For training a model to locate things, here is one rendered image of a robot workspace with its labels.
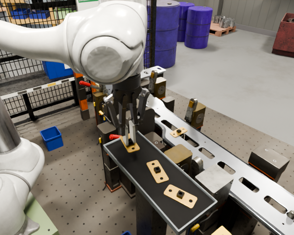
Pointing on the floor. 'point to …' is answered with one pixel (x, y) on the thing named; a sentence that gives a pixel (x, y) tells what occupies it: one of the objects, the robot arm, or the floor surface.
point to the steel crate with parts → (290, 36)
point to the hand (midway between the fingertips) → (129, 133)
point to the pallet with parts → (222, 25)
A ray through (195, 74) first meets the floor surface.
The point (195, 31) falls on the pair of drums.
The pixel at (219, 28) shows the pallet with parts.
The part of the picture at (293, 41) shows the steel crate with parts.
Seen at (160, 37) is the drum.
